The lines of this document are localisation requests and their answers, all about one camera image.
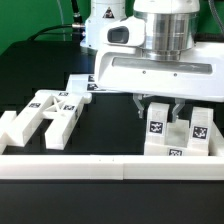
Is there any white chair seat piece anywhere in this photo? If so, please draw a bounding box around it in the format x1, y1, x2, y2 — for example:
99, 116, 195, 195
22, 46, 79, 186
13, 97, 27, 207
144, 120, 209, 156

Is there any white left side wall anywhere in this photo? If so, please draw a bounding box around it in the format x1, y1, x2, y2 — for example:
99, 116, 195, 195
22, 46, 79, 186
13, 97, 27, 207
0, 111, 17, 155

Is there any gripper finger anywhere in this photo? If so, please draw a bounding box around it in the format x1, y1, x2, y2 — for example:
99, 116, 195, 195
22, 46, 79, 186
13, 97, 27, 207
172, 98, 185, 122
133, 93, 145, 118

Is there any white chair back frame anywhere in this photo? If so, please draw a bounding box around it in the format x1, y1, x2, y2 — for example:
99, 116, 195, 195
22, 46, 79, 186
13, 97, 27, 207
8, 90, 92, 150

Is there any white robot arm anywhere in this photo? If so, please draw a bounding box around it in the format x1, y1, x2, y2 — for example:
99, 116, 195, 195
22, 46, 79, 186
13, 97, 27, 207
95, 0, 224, 105

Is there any white wall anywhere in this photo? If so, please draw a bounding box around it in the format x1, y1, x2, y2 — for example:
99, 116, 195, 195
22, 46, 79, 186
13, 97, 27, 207
0, 111, 17, 155
209, 123, 224, 157

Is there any black cable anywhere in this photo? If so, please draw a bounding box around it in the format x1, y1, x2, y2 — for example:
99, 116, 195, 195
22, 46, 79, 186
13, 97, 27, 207
27, 0, 88, 42

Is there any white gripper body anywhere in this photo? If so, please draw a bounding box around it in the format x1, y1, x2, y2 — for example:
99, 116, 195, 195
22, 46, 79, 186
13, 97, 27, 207
94, 17, 224, 102

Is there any white marker sheet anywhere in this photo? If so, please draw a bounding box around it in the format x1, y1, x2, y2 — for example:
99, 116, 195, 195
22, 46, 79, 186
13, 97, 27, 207
66, 74, 102, 93

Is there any white right side wall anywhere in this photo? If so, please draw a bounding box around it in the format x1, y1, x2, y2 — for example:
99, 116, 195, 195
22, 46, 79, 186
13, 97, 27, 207
209, 123, 224, 157

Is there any robot base column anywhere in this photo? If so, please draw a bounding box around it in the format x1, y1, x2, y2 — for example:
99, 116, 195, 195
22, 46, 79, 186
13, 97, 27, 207
80, 0, 126, 51

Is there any white obstacle wall bar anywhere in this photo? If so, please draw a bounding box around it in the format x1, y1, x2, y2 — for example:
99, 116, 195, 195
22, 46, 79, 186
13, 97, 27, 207
0, 155, 224, 180

